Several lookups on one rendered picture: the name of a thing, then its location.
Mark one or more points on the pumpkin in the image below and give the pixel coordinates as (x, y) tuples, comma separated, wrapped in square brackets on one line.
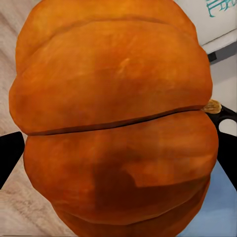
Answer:
[(114, 96)]

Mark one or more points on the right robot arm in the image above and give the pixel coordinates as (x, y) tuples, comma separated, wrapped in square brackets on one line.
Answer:
[(225, 121)]

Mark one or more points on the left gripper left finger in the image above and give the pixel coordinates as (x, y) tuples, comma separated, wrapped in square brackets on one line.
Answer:
[(11, 149)]

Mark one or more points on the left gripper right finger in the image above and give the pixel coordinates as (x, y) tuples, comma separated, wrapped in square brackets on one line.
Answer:
[(227, 155)]

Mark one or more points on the sofa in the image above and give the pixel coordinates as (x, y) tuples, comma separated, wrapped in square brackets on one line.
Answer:
[(218, 214)]

